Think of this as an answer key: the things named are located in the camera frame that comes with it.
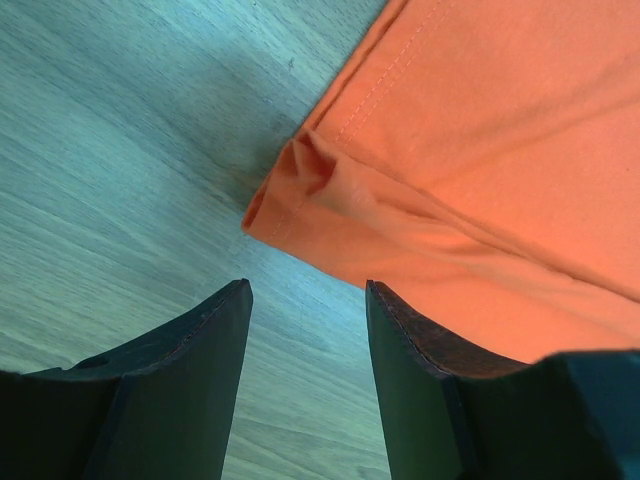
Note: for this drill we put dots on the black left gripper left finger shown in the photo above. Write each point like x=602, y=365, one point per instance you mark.
x=157, y=407

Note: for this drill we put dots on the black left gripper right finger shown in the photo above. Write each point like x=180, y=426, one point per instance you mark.
x=451, y=409

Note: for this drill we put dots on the orange t shirt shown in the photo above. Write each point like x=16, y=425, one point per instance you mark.
x=481, y=158

